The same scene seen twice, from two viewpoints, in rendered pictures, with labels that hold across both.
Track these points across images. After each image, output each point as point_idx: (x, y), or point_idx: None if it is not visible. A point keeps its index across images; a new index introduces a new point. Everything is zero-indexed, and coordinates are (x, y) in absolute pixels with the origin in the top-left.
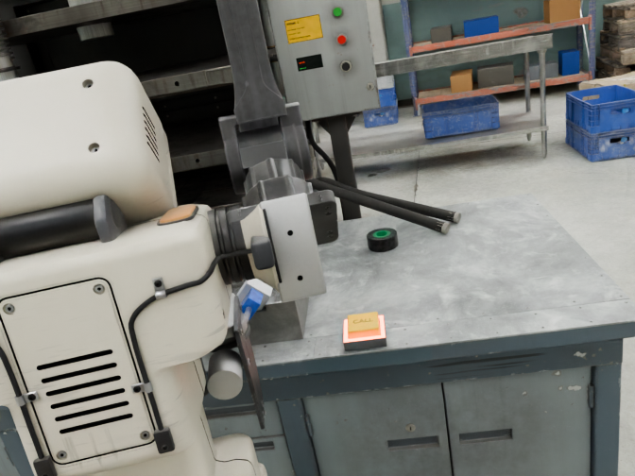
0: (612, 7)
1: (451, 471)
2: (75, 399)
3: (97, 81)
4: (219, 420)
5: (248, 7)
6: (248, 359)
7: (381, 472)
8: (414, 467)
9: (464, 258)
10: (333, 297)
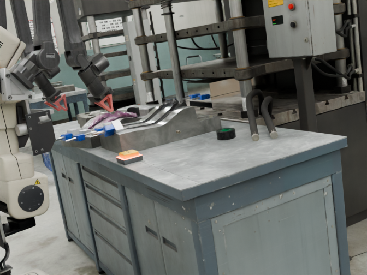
0: None
1: (163, 259)
2: None
3: None
4: (110, 185)
5: (35, 9)
6: (30, 127)
7: (146, 243)
8: (153, 247)
9: (224, 151)
10: (161, 148)
